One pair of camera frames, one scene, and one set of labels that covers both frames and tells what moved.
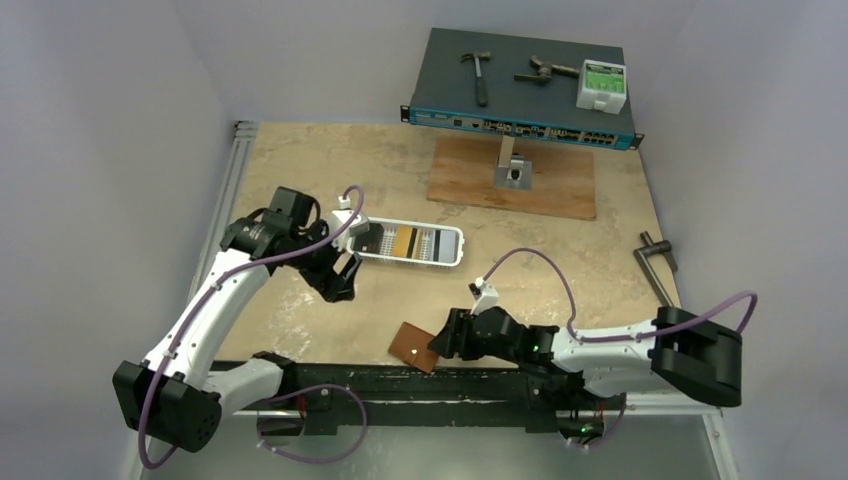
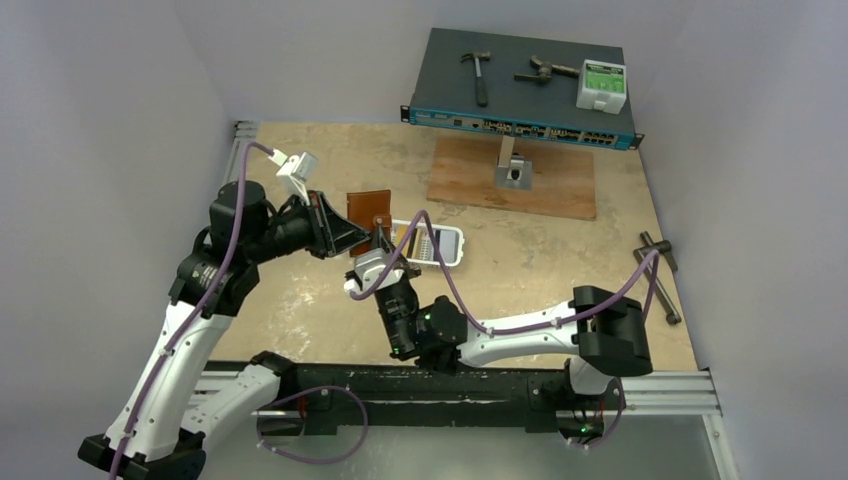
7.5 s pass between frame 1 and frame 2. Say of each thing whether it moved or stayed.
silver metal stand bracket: stayed
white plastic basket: stayed
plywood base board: stayed
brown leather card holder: moved
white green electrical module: stayed
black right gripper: moved
